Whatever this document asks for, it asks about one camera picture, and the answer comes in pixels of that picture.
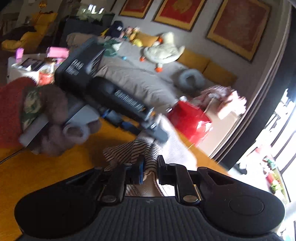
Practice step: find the pink clothes pile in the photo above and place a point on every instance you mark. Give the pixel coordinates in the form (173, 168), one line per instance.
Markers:
(229, 100)

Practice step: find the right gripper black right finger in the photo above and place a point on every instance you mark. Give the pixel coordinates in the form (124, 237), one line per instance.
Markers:
(178, 176)

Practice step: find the white goose plush toy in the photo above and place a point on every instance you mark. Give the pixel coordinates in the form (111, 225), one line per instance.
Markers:
(163, 51)

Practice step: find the yellow sofa cushion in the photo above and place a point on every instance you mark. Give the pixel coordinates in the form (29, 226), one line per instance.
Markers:
(193, 61)

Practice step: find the pink box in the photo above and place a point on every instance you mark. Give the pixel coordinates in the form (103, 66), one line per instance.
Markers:
(57, 52)

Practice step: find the red-gold framed picture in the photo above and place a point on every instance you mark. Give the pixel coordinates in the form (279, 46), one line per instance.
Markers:
(181, 14)
(239, 25)

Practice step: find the glass jar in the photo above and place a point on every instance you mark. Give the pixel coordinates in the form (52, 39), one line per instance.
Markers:
(46, 74)

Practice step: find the grey sofa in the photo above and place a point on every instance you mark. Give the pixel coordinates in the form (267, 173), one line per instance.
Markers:
(140, 79)

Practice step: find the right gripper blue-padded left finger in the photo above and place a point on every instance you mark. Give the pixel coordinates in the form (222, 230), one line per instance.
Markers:
(116, 181)

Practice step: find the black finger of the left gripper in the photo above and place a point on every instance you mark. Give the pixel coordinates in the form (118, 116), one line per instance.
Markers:
(154, 130)

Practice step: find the beige laundry box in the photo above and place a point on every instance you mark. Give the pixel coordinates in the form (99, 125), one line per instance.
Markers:
(219, 131)

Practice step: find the left hand brown glove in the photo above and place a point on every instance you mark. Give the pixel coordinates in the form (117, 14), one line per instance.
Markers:
(57, 139)

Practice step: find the red-gold framed picture right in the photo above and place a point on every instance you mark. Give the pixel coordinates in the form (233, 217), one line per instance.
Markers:
(239, 25)

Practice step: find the grey neck pillow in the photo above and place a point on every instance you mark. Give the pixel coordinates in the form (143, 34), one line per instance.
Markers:
(190, 80)

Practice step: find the red-gold framed picture middle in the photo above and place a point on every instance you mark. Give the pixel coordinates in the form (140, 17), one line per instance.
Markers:
(181, 14)

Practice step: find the striped grey knit garment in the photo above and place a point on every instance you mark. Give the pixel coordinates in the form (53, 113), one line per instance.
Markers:
(173, 151)

